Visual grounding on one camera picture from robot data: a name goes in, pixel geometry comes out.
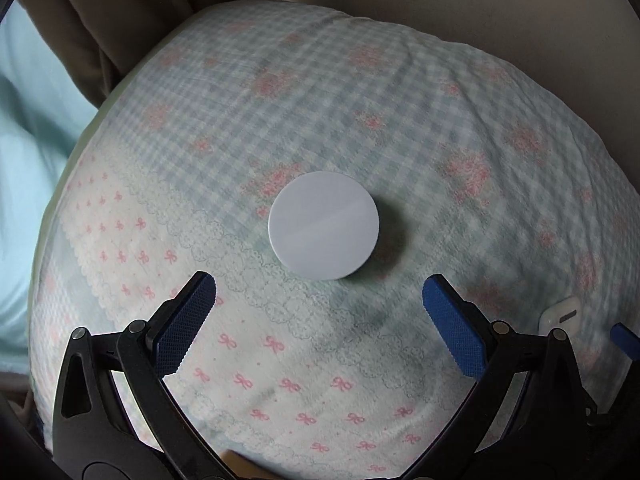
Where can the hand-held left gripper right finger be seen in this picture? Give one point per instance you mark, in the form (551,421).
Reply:
(452,330)

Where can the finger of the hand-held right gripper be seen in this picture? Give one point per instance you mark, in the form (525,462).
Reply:
(629,342)

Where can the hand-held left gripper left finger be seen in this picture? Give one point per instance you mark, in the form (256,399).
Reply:
(185,330)

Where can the white earbuds case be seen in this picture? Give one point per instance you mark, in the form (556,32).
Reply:
(562,312)

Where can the cardboard box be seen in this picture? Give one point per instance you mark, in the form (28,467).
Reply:
(242,467)

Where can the white round disc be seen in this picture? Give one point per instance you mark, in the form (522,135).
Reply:
(322,225)

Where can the light blue cloth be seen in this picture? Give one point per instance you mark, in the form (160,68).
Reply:
(30,160)

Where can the checked floral bed sheet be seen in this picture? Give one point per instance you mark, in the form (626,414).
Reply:
(325,85)

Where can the brown curtain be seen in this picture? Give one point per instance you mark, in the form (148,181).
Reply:
(125,20)

